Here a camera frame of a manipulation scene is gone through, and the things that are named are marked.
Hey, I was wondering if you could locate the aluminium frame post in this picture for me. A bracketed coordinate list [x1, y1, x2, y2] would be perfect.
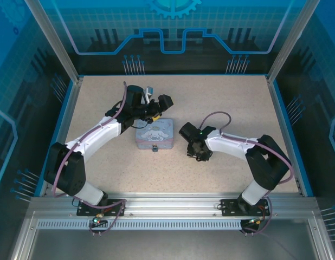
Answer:
[23, 0, 85, 85]
[266, 0, 324, 85]

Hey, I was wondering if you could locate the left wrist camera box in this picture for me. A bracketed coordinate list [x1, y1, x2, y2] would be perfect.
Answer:
[144, 85, 155, 104]

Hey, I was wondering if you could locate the cartoon print tin box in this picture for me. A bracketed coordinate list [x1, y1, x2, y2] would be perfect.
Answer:
[134, 118, 175, 151]

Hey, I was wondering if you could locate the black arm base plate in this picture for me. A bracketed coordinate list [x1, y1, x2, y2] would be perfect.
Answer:
[221, 199, 272, 217]
[76, 199, 127, 217]

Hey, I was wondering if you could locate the small controller board with LEDs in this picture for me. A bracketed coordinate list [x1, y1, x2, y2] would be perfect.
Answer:
[88, 213, 109, 227]
[242, 216, 266, 227]

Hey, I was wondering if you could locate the slotted metal cable duct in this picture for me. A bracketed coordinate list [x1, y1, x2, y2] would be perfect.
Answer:
[36, 219, 246, 231]

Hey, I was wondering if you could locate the aluminium mounting rail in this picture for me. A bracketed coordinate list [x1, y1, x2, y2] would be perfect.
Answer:
[29, 192, 319, 218]

